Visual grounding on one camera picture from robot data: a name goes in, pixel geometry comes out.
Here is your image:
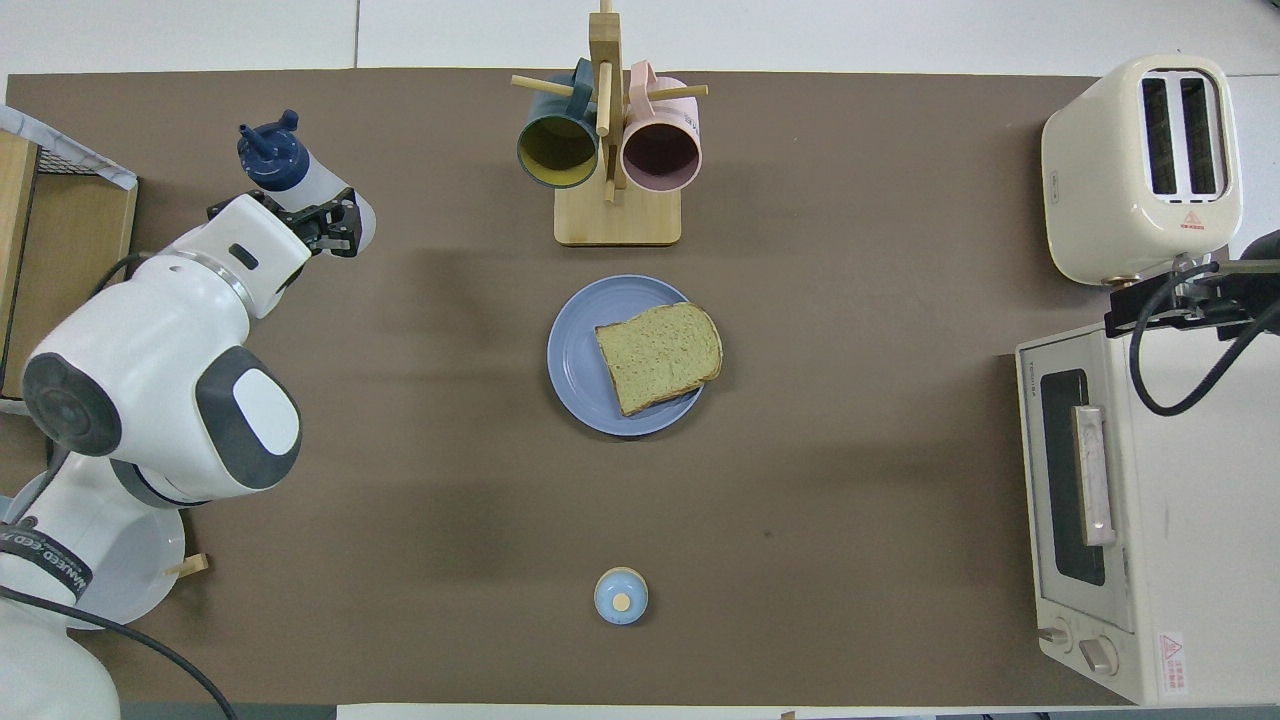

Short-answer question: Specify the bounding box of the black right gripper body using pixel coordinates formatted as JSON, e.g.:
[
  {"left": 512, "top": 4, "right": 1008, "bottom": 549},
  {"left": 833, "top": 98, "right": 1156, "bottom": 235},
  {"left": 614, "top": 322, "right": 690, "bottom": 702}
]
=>
[{"left": 1195, "top": 262, "right": 1280, "bottom": 326}]

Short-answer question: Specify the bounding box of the translucent seasoning bottle blue cap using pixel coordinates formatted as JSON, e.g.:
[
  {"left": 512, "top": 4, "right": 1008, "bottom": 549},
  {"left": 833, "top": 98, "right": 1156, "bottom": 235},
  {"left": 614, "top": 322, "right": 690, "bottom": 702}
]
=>
[{"left": 237, "top": 110, "right": 378, "bottom": 253}]

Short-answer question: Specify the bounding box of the toasted bread slice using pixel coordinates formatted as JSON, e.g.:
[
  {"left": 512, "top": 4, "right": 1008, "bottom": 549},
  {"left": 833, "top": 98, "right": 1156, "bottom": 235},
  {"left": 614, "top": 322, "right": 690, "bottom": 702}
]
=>
[{"left": 595, "top": 303, "right": 723, "bottom": 417}]

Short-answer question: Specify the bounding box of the blue round plate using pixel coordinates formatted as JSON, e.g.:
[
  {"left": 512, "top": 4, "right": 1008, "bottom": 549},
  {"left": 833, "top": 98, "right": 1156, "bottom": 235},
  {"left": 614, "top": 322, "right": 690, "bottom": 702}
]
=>
[{"left": 547, "top": 275, "right": 706, "bottom": 438}]

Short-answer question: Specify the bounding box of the grey plate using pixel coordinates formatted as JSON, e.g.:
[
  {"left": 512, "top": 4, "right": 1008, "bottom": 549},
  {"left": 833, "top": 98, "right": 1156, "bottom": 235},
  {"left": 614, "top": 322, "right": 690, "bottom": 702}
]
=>
[{"left": 5, "top": 470, "right": 188, "bottom": 631}]

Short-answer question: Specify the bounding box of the cream two-slot toaster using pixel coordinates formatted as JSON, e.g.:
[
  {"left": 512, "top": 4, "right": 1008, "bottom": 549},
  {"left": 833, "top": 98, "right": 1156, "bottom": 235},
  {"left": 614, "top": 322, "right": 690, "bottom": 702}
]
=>
[{"left": 1041, "top": 54, "right": 1244, "bottom": 287}]

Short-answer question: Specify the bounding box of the wooden shelf box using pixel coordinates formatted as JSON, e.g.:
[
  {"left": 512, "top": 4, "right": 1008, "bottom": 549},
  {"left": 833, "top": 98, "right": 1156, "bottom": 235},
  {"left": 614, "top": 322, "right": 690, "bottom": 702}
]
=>
[{"left": 0, "top": 130, "right": 139, "bottom": 401}]

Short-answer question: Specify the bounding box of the white toaster oven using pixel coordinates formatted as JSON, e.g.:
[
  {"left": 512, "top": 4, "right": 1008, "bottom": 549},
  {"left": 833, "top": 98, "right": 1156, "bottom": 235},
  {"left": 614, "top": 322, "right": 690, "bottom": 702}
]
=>
[{"left": 1015, "top": 318, "right": 1280, "bottom": 706}]

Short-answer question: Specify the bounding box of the white checkered cloth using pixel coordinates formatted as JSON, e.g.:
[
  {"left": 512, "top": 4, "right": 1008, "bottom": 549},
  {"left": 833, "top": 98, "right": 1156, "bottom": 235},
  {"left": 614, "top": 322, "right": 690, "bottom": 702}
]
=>
[{"left": 0, "top": 105, "right": 138, "bottom": 191}]

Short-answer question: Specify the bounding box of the brown table mat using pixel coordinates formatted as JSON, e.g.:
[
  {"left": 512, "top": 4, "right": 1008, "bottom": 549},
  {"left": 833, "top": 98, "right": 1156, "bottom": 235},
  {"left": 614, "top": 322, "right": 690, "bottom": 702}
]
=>
[{"left": 0, "top": 68, "right": 1233, "bottom": 707}]

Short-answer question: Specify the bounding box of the dark teal mug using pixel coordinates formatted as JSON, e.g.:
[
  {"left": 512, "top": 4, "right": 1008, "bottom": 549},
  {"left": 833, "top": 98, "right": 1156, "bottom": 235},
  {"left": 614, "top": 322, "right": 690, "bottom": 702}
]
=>
[{"left": 516, "top": 58, "right": 601, "bottom": 191}]

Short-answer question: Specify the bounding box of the wooden mug tree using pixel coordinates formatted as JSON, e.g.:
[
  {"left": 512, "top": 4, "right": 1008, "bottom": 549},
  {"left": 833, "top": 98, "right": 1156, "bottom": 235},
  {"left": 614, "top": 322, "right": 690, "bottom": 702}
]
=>
[{"left": 511, "top": 0, "right": 709, "bottom": 247}]

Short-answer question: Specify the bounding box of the pink ribbed mug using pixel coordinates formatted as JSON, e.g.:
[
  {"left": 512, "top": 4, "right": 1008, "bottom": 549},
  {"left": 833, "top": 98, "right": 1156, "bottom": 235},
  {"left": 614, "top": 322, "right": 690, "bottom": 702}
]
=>
[{"left": 620, "top": 60, "right": 703, "bottom": 194}]

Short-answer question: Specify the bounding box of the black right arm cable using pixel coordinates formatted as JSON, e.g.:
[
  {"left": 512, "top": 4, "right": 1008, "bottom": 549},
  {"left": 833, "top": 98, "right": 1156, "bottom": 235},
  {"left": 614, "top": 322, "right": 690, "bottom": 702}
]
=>
[{"left": 1130, "top": 268, "right": 1280, "bottom": 417}]

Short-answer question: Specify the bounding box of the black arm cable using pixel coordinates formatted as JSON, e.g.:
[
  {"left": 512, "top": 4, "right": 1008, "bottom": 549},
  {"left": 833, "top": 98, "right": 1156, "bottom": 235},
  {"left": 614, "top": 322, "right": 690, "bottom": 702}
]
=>
[
  {"left": 1130, "top": 268, "right": 1280, "bottom": 417},
  {"left": 0, "top": 250, "right": 241, "bottom": 720}
]

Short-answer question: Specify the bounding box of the black wire basket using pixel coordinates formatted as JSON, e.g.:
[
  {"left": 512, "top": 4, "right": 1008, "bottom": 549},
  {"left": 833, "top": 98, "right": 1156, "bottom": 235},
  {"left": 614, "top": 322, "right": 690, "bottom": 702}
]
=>
[{"left": 35, "top": 140, "right": 131, "bottom": 186}]

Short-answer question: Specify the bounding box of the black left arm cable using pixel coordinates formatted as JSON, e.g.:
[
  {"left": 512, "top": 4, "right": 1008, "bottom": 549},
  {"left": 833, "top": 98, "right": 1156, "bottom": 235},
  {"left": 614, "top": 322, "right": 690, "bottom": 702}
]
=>
[{"left": 0, "top": 250, "right": 241, "bottom": 720}]

